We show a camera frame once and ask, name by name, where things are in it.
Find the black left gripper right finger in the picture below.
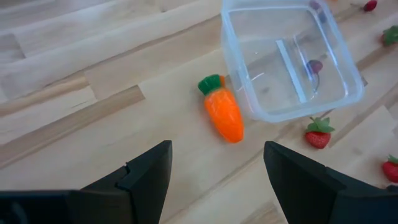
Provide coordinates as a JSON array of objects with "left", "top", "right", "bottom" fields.
[{"left": 263, "top": 141, "right": 398, "bottom": 224}]

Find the red toy strawberry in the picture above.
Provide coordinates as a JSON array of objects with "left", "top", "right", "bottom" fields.
[
  {"left": 303, "top": 116, "right": 336, "bottom": 150},
  {"left": 381, "top": 24, "right": 398, "bottom": 47},
  {"left": 381, "top": 154, "right": 398, "bottom": 184}
]

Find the clear plastic tupperware container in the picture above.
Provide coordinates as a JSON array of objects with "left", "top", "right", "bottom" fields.
[{"left": 220, "top": 0, "right": 365, "bottom": 124}]

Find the dark red toy raspberry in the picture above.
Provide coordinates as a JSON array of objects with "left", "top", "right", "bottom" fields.
[{"left": 363, "top": 0, "right": 379, "bottom": 13}]

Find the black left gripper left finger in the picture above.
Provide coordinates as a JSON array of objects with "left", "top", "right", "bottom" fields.
[{"left": 68, "top": 140, "right": 173, "bottom": 224}]

